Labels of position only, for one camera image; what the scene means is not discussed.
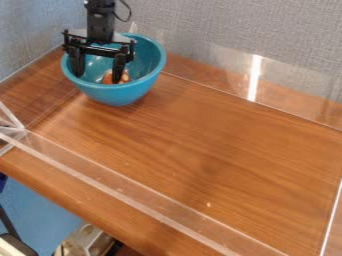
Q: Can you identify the black chair frame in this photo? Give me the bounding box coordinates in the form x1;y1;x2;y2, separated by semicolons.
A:
0;205;39;256

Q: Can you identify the clear acrylic barrier frame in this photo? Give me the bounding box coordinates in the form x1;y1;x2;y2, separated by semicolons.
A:
0;20;342;256

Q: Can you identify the white device under table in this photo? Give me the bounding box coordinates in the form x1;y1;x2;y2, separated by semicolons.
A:
53;223;115;256

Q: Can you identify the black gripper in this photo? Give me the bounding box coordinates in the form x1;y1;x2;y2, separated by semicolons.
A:
61;0;135;82

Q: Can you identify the orange toy mushroom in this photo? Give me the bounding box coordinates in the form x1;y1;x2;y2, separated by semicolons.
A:
101;69;131;84

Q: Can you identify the blue plastic bowl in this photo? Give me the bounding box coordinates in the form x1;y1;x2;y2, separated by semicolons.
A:
61;33;167;106

